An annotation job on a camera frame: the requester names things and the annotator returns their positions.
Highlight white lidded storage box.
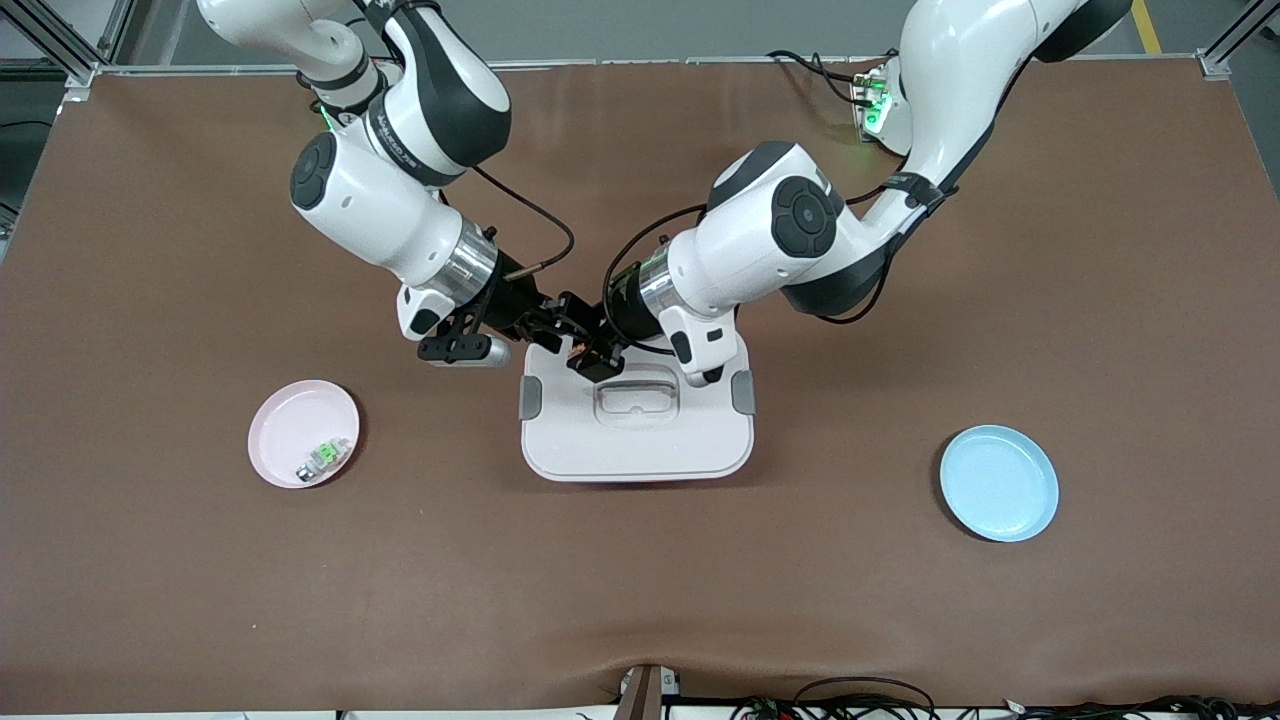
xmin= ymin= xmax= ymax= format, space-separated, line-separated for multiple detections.
xmin=518 ymin=335 xmax=757 ymax=484

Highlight brown table mat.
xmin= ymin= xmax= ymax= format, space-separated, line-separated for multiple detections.
xmin=0 ymin=58 xmax=1280 ymax=716

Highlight pink round plate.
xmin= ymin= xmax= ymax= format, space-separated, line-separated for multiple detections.
xmin=247 ymin=379 xmax=361 ymax=490

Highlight blue round plate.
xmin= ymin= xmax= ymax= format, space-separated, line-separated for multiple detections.
xmin=939 ymin=424 xmax=1060 ymax=544

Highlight grey box handle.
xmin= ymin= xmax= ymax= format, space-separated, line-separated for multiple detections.
xmin=597 ymin=372 xmax=683 ymax=403

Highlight silver table edge rail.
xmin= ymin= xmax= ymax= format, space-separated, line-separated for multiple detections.
xmin=95 ymin=58 xmax=1206 ymax=77

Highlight green and white switch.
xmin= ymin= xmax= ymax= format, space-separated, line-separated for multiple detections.
xmin=296 ymin=437 xmax=352 ymax=485

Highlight black left base cables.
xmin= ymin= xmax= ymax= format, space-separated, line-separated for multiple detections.
xmin=766 ymin=48 xmax=896 ymax=107

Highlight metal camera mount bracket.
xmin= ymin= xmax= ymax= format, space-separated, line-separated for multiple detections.
xmin=615 ymin=663 xmax=682 ymax=720

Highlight black cable loop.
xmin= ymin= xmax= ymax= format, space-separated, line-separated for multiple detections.
xmin=793 ymin=677 xmax=938 ymax=720

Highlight aluminium frame profile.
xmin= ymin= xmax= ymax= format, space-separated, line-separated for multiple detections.
xmin=1198 ymin=0 xmax=1280 ymax=81
xmin=0 ymin=0 xmax=136 ymax=103

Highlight tangled black cables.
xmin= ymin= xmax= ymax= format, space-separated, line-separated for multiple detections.
xmin=730 ymin=695 xmax=1280 ymax=720

